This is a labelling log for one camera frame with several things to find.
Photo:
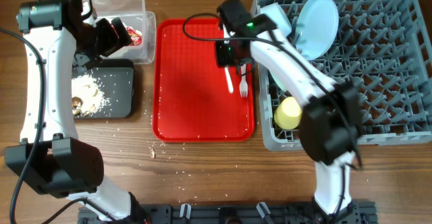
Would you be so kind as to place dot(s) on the clear plastic waste bin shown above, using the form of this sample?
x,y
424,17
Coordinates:
x,y
132,13

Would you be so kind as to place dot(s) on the brown food scrap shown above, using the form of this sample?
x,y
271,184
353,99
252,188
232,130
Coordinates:
x,y
152,153

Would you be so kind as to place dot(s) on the black plastic tray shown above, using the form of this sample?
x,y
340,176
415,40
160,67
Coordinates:
x,y
118,77

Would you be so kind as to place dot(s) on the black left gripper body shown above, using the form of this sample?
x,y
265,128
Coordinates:
x,y
102,39

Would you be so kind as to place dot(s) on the light blue bowl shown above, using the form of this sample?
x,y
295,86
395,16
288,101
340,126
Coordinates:
x,y
277,14

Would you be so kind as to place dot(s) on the white plastic spoon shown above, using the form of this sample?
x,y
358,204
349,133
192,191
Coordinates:
x,y
228,78

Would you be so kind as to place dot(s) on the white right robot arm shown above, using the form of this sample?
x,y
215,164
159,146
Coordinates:
x,y
331,121

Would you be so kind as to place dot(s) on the green bowl with rice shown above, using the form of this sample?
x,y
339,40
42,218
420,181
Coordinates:
x,y
278,83

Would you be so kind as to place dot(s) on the brown food scraps pile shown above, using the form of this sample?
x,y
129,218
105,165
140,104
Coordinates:
x,y
84,106

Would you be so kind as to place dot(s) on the light blue plate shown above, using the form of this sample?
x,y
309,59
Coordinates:
x,y
316,27

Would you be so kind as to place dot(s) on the red serving tray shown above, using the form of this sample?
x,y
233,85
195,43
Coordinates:
x,y
191,100

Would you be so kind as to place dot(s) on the red snack wrapper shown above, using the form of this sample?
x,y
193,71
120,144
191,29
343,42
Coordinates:
x,y
135,35

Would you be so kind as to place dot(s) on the yellow plastic cup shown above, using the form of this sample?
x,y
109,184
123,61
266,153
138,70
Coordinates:
x,y
288,114

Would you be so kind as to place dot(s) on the grey dishwasher rack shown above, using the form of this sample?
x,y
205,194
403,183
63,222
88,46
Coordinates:
x,y
383,48

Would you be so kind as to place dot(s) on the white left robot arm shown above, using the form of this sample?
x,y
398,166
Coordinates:
x,y
50,158

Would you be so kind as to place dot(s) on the pile of white rice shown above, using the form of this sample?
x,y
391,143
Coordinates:
x,y
87,85

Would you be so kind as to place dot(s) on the white plastic fork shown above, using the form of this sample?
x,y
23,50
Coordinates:
x,y
243,83

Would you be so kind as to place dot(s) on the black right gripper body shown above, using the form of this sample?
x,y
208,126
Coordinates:
x,y
227,56

